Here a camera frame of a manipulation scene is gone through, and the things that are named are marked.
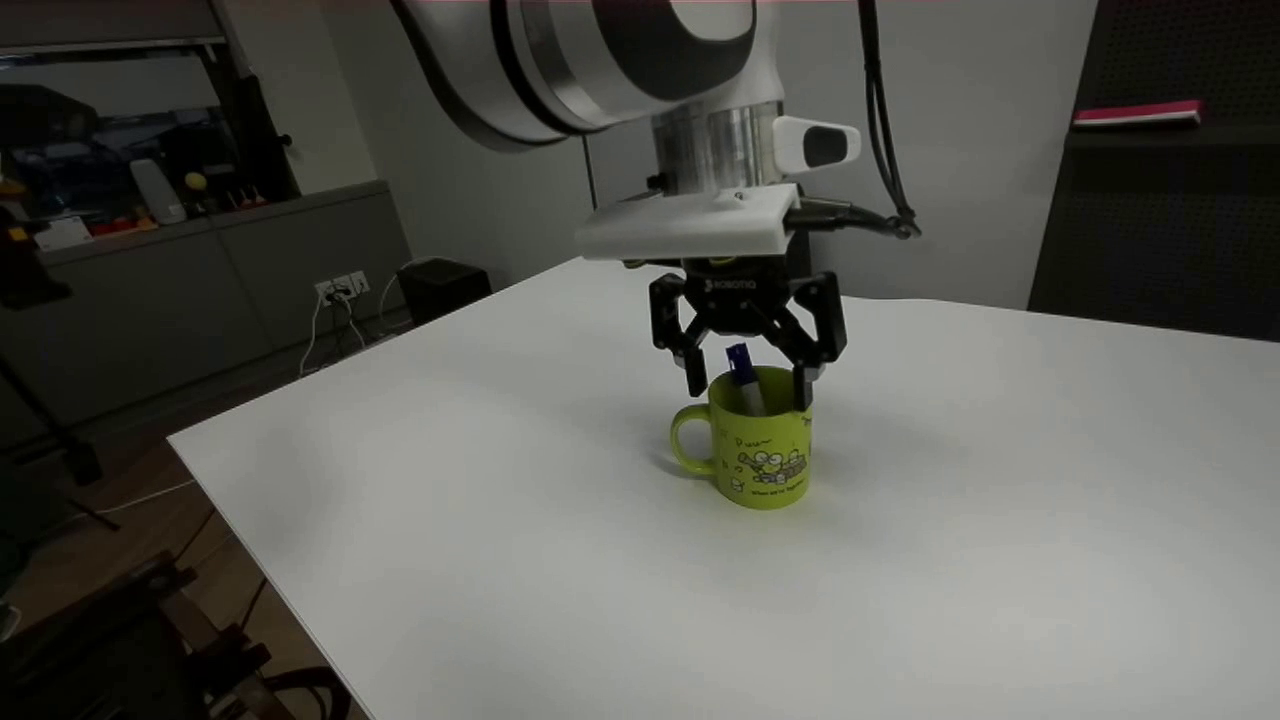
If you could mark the green mug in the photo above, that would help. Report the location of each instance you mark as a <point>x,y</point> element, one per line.
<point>760,461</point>

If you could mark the cluttered dark shelf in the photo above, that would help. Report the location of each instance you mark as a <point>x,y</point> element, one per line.
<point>134,133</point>

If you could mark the pink book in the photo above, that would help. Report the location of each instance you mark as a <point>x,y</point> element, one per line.
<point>1137,112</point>

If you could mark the white wall outlet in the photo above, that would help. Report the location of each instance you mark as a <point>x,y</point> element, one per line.
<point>340,285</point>

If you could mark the black computer case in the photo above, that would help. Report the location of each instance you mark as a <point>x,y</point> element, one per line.
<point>441,285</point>

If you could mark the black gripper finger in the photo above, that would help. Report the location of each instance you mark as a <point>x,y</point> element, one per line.
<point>823,333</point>
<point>683,333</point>

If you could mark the dark shelf unit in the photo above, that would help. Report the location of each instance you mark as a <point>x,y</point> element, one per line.
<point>1162,225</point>

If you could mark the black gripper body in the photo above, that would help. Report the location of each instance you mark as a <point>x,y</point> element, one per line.
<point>740,299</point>

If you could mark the grey low cabinet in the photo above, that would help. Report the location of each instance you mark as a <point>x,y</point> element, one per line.
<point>202,306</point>

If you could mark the blue and white marker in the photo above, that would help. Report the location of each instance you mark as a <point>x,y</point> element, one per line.
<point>746,383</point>

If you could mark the white wrist mount plate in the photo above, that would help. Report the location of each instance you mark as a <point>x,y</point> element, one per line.
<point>683,230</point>

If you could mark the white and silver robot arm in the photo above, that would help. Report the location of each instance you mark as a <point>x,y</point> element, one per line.
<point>602,61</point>

